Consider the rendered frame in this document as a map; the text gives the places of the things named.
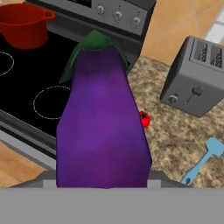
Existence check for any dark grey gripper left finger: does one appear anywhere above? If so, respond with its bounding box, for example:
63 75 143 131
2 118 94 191
10 170 58 189

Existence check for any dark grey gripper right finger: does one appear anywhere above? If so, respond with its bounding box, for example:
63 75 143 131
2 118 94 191
148 170 192 189

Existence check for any purple eggplant with green stem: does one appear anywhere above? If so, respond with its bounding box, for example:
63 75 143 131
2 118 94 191
55 28 153 190

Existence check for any light blue spatula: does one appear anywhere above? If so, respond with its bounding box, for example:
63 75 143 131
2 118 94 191
180 137 224 186

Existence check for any red tomato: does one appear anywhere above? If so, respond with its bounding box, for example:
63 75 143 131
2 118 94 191
138 110 151 129

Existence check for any red pot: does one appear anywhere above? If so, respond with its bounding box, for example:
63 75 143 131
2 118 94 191
0 3 56 51

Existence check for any black stove with grey panel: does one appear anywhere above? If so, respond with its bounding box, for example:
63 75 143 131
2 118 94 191
0 0 158 170

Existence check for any grey toaster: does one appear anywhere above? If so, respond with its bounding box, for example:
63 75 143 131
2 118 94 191
159 35 224 118

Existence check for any grey stove knob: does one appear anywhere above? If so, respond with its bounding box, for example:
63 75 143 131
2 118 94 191
112 10 123 22
96 4 106 16
130 16 142 28

